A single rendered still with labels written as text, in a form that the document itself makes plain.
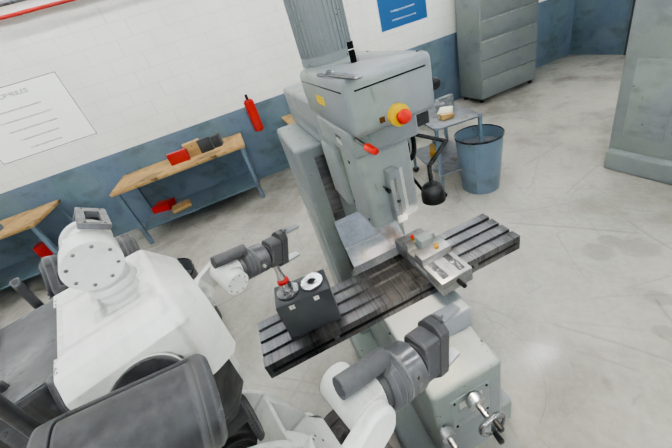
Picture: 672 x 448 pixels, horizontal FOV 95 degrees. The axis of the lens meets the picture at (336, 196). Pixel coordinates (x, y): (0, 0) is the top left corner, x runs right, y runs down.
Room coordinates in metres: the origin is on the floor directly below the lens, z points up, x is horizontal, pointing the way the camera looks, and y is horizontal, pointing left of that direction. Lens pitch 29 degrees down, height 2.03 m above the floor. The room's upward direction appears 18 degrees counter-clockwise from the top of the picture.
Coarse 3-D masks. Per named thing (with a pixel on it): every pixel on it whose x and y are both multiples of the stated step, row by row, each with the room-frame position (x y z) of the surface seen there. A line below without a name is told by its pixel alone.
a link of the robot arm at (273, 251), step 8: (280, 232) 0.81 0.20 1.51; (264, 240) 0.80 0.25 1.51; (272, 240) 0.79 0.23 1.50; (280, 240) 0.79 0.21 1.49; (248, 248) 0.76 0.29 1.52; (256, 248) 0.75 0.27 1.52; (264, 248) 0.76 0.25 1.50; (272, 248) 0.77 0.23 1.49; (280, 248) 0.78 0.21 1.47; (256, 256) 0.73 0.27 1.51; (264, 256) 0.73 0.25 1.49; (272, 256) 0.76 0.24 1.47; (280, 256) 0.78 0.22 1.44; (288, 256) 0.80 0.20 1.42; (264, 264) 0.72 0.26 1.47; (272, 264) 0.76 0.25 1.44; (280, 264) 0.79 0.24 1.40
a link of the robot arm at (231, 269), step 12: (228, 252) 0.70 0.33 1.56; (240, 252) 0.71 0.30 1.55; (252, 252) 0.74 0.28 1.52; (216, 264) 0.67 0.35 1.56; (228, 264) 0.70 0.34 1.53; (240, 264) 0.69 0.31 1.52; (252, 264) 0.71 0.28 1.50; (216, 276) 0.67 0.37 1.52; (228, 276) 0.65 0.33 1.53; (240, 276) 0.66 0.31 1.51; (252, 276) 0.70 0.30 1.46; (228, 288) 0.63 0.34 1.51; (240, 288) 0.65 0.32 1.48
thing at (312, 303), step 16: (320, 272) 0.98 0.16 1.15; (304, 288) 0.90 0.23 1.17; (320, 288) 0.89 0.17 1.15; (288, 304) 0.86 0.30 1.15; (304, 304) 0.87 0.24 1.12; (320, 304) 0.87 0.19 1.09; (336, 304) 0.92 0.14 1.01; (288, 320) 0.86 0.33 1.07; (304, 320) 0.87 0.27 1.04; (320, 320) 0.87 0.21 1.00
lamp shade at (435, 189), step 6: (426, 186) 0.80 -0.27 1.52; (432, 186) 0.78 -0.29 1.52; (438, 186) 0.78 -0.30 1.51; (426, 192) 0.78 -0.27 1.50; (432, 192) 0.77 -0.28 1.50; (438, 192) 0.77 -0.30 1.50; (444, 192) 0.78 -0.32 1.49; (426, 198) 0.78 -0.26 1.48; (432, 198) 0.77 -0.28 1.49; (438, 198) 0.76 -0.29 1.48; (444, 198) 0.77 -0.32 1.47; (426, 204) 0.78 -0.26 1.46; (432, 204) 0.77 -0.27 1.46; (438, 204) 0.76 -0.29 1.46
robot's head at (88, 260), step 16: (64, 240) 0.38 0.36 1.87; (80, 240) 0.35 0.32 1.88; (96, 240) 0.35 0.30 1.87; (112, 240) 0.37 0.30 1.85; (64, 256) 0.33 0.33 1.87; (80, 256) 0.34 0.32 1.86; (96, 256) 0.35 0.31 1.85; (112, 256) 0.35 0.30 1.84; (64, 272) 0.33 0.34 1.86; (80, 272) 0.33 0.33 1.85; (96, 272) 0.34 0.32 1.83; (112, 272) 0.35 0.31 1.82; (128, 272) 0.39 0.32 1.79; (80, 288) 0.33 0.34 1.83; (96, 288) 0.33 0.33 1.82; (112, 288) 0.36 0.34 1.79
